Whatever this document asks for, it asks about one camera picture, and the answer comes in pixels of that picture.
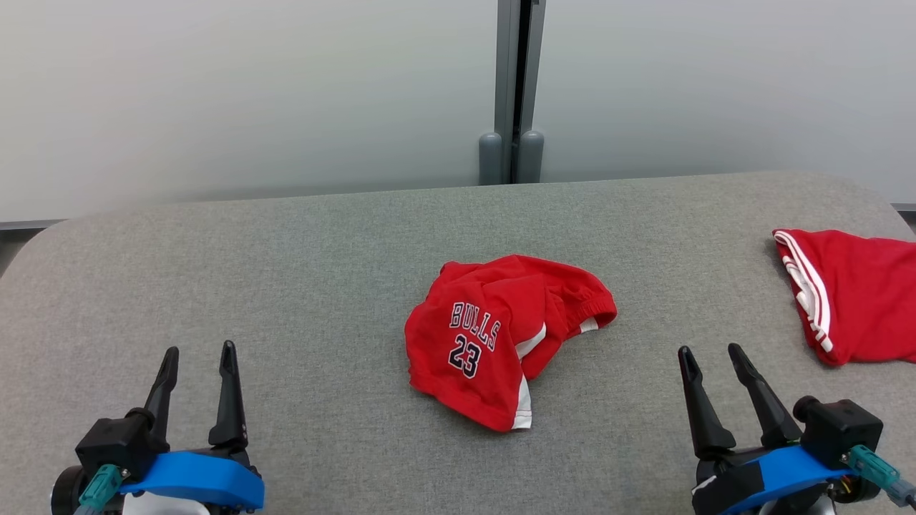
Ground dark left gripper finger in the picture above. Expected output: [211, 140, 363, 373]
[142, 347, 180, 441]
[208, 340, 250, 450]

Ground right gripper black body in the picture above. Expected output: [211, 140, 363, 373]
[696, 443, 804, 489]

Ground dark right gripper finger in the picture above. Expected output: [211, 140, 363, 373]
[728, 343, 803, 448]
[678, 346, 737, 459]

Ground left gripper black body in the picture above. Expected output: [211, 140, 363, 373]
[204, 443, 260, 474]

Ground red Bulls jersey white sleeves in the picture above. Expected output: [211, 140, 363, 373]
[773, 227, 916, 368]

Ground red Bulls shorts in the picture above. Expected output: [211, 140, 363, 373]
[404, 254, 618, 433]

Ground blue left camera bracket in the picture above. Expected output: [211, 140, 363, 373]
[118, 451, 265, 513]

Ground blue camera bracket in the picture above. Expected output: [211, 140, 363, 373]
[691, 445, 854, 515]
[118, 451, 265, 513]

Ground blue right camera bracket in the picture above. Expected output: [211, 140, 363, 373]
[691, 445, 854, 515]

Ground left camera cable teal plug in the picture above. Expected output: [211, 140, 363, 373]
[74, 463, 125, 515]

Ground camera cable teal plug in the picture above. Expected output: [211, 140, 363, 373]
[841, 444, 916, 509]
[74, 463, 125, 515]

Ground right camera cable teal plug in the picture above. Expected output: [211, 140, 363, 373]
[841, 444, 916, 509]

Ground grey cylindrical post cap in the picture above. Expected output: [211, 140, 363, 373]
[517, 129, 545, 185]
[478, 132, 505, 186]

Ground grey metal partition post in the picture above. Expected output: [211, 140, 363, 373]
[494, 0, 549, 185]

